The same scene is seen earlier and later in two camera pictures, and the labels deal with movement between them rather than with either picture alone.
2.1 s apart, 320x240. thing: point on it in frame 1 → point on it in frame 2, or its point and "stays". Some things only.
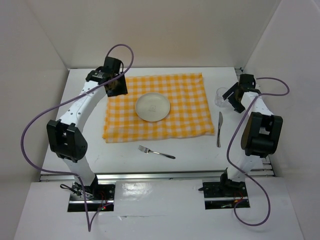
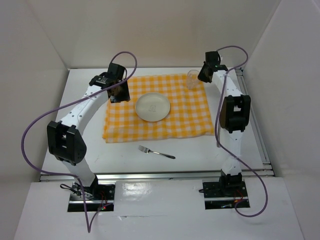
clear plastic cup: x=219 y=100 → x=192 y=79
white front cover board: x=163 y=209 stays
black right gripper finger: x=236 y=103 → x=209 y=78
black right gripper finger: x=230 y=91 → x=206 y=74
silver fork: x=146 y=150 stays
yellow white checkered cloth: x=189 y=115 stays
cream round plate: x=152 y=106 stays
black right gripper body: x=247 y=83 → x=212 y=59
